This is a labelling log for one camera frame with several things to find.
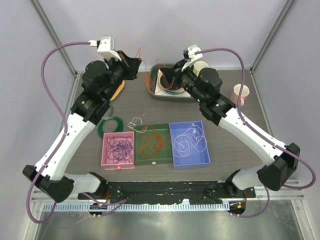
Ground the aluminium corner post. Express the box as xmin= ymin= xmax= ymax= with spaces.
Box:
xmin=29 ymin=0 xmax=77 ymax=77
xmin=250 ymin=0 xmax=297 ymax=73

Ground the pink mug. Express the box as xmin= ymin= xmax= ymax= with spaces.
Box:
xmin=229 ymin=84 xmax=250 ymax=107

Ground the green cable coil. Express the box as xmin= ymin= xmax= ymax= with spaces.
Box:
xmin=97 ymin=116 xmax=125 ymax=139

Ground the black and tan plate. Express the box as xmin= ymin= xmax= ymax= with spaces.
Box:
xmin=157 ymin=69 xmax=186 ymax=94

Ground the blue box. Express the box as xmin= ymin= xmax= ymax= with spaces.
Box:
xmin=169 ymin=120 xmax=211 ymax=170

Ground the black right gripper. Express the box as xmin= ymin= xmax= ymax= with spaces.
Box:
xmin=160 ymin=58 xmax=206 ymax=105

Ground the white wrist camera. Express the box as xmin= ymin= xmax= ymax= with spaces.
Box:
xmin=88 ymin=36 xmax=121 ymax=61
xmin=181 ymin=44 xmax=203 ymax=72

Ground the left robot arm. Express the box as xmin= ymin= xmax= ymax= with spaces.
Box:
xmin=22 ymin=50 xmax=142 ymax=203

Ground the yellow mug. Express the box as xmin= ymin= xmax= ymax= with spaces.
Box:
xmin=193 ymin=61 xmax=209 ymax=76

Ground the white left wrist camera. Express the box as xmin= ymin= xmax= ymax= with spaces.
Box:
xmin=88 ymin=36 xmax=121 ymax=61

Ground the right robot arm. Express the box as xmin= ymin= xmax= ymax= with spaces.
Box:
xmin=159 ymin=67 xmax=300 ymax=198

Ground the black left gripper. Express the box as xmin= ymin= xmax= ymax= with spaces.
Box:
xmin=102 ymin=50 xmax=141 ymax=101

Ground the green box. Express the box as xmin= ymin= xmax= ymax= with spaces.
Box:
xmin=134 ymin=123 xmax=173 ymax=166

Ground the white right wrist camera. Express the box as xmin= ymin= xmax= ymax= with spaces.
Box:
xmin=181 ymin=44 xmax=203 ymax=72

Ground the white slotted cable duct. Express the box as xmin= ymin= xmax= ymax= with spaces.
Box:
xmin=42 ymin=200 xmax=230 ymax=213

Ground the pink box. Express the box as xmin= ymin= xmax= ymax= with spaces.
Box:
xmin=100 ymin=131 xmax=135 ymax=170

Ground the white cable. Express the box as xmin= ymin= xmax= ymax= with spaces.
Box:
xmin=127 ymin=113 xmax=147 ymax=133
xmin=172 ymin=122 xmax=208 ymax=158

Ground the wooden cutting board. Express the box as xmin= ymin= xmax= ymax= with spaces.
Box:
xmin=110 ymin=80 xmax=125 ymax=101

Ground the aluminium corner post left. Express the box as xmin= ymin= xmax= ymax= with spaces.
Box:
xmin=29 ymin=0 xmax=77 ymax=77

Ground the aluminium front rail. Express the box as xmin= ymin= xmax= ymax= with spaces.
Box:
xmin=31 ymin=179 xmax=305 ymax=203

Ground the aluminium corner post right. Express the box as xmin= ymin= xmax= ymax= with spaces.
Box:
xmin=250 ymin=0 xmax=297 ymax=73

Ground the white square plate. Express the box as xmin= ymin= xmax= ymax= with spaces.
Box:
xmin=154 ymin=70 xmax=190 ymax=98

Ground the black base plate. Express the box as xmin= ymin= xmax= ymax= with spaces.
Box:
xmin=77 ymin=180 xmax=256 ymax=205

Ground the dark green tray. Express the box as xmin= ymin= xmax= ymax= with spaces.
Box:
xmin=147 ymin=63 xmax=195 ymax=102

